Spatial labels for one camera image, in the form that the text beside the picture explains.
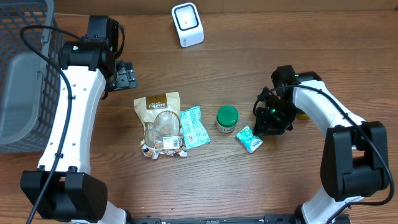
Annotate yellow dish soap bottle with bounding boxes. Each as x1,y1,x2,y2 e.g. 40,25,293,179
297,113,310,120

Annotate teal tissue pack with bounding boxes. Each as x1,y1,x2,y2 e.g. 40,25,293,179
236,126,263,154

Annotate green tissue canister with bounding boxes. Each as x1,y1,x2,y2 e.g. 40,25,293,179
216,105,239,133

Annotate brown snack pouch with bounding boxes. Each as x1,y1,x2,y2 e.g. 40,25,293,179
134,92,187,159

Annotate teal snack packet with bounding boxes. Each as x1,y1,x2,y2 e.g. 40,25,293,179
180,106,211,150

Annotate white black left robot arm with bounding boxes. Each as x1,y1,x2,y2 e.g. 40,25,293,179
21,37,132,223

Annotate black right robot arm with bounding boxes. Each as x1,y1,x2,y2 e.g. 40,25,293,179
253,65,395,224

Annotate white barcode scanner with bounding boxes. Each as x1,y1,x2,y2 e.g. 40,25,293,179
171,2,205,48

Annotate grey plastic mesh basket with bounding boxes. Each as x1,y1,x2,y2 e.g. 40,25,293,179
1,0,65,153

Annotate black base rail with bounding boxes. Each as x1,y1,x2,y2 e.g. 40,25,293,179
127,215,301,224

